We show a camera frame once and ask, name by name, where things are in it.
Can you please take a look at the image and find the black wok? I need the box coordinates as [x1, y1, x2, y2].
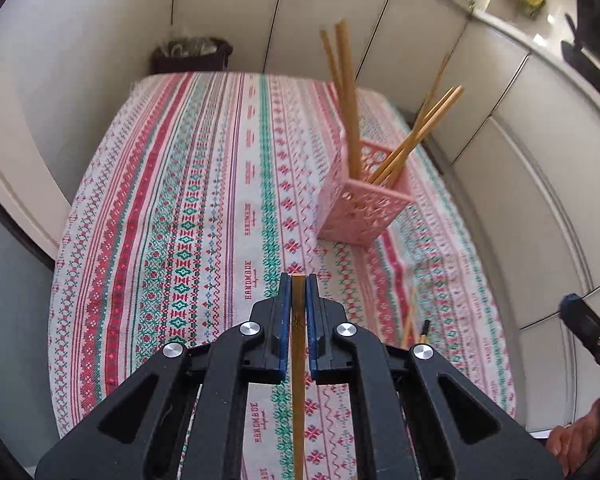
[560, 13, 600, 94]

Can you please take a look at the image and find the black chopstick yellow band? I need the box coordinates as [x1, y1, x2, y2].
[418, 320, 430, 344]

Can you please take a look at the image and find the wooden chopstick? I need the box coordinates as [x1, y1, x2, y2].
[412, 52, 451, 132]
[320, 29, 343, 107]
[369, 84, 458, 184]
[335, 20, 362, 180]
[401, 287, 416, 350]
[379, 84, 465, 189]
[290, 274, 306, 480]

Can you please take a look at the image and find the pink plastic utensil holder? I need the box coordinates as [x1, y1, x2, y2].
[315, 133, 414, 247]

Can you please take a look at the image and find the striped patterned tablecloth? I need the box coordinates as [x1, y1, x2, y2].
[47, 70, 517, 480]

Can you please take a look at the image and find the dark trash bin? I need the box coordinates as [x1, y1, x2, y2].
[149, 37, 233, 75]

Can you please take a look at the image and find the yellow snack bag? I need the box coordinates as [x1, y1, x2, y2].
[516, 0, 546, 20]

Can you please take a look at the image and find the person's hand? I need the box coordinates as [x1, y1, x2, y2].
[545, 398, 600, 477]

